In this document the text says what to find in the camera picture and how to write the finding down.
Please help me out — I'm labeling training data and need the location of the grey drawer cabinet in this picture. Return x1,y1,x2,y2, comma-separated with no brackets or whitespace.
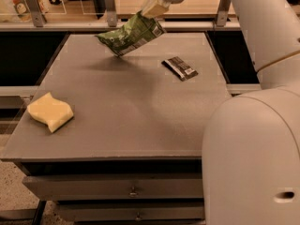
1,33,229,225

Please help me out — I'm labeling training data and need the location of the right grey metal bracket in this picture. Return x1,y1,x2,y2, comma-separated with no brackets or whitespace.
215,0,231,27

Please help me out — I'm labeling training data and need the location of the upper grey drawer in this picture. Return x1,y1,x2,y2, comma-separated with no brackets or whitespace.
22,173,203,201

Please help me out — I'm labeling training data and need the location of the lower grey drawer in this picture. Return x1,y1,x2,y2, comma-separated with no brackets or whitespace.
56,202,204,222

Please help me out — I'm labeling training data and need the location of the yellow wavy sponge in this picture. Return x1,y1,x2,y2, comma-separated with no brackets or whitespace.
27,93,74,133

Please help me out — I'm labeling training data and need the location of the left grey metal bracket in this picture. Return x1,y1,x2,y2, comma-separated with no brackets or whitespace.
26,0,46,27

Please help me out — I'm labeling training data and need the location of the dark brown snack bar wrapper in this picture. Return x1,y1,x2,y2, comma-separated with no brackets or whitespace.
161,56,198,82

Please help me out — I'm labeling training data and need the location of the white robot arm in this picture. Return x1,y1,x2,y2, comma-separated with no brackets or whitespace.
202,0,300,225

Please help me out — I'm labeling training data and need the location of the grey metal bracket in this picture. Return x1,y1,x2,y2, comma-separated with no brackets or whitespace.
215,0,231,27
26,0,46,27
104,0,118,27

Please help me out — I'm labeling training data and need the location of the grey drawer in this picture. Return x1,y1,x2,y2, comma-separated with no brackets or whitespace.
56,202,204,222
22,173,203,201

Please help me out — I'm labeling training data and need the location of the white printed plastic bag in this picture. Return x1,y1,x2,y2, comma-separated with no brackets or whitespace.
0,0,51,23

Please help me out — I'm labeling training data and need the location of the green jalapeno chip bag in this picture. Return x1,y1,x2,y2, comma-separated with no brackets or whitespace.
97,12,165,56

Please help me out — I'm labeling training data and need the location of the middle grey metal bracket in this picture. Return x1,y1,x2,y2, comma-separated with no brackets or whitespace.
104,0,118,27

